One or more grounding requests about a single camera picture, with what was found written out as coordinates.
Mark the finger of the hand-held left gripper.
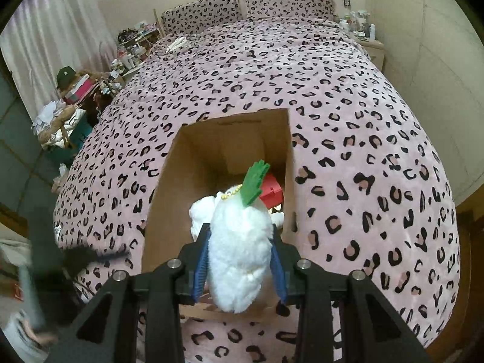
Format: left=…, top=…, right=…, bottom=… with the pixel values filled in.
left=62, top=244, right=132, bottom=276

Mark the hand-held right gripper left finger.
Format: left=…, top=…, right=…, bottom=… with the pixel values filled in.
left=45, top=222, right=212, bottom=363

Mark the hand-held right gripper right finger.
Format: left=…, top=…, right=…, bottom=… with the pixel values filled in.
left=270, top=230, right=432, bottom=363

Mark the white plush toy green leaf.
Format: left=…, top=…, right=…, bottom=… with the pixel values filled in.
left=188, top=159, right=275, bottom=314

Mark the brown cardboard box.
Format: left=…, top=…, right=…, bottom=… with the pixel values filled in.
left=141, top=108, right=300, bottom=324

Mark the small red box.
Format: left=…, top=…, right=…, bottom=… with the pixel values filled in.
left=260, top=174, right=284, bottom=210

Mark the pile of bags and cloths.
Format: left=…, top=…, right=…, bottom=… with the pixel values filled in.
left=31, top=100, right=100, bottom=164

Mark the pink storage box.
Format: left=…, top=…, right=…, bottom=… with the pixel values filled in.
left=64, top=75, right=95, bottom=104

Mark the dark green cap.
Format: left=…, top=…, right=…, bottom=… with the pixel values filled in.
left=56, top=67, right=83, bottom=90

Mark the pink leopard print blanket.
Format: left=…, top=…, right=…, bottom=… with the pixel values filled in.
left=53, top=19, right=461, bottom=363

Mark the cluttered side shelf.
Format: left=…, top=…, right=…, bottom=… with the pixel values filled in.
left=113, top=23, right=162, bottom=81

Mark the pale pink curtain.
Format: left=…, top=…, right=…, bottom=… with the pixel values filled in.
left=0, top=0, right=119, bottom=103

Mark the light wooden nightstand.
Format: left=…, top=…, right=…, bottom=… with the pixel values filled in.
left=355, top=38, right=387, bottom=71

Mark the pink leopard print pillow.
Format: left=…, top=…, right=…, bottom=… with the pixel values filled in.
left=245, top=0, right=338, bottom=22
left=161, top=0, right=243, bottom=35

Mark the cluster of bottles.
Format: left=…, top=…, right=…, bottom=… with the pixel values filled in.
left=338, top=0, right=379, bottom=41

